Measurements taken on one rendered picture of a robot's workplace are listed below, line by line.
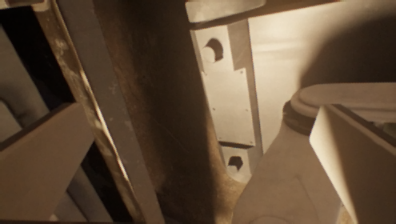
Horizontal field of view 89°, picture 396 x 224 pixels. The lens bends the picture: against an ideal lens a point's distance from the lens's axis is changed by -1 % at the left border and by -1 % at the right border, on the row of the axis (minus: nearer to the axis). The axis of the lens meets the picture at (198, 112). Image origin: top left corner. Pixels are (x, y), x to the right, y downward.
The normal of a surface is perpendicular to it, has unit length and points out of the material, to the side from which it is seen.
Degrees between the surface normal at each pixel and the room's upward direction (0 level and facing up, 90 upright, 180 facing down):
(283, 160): 90
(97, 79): 90
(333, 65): 0
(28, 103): 90
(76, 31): 90
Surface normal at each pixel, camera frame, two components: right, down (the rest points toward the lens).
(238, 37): 0.28, 0.40
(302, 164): -0.23, -0.86
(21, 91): 0.88, 0.18
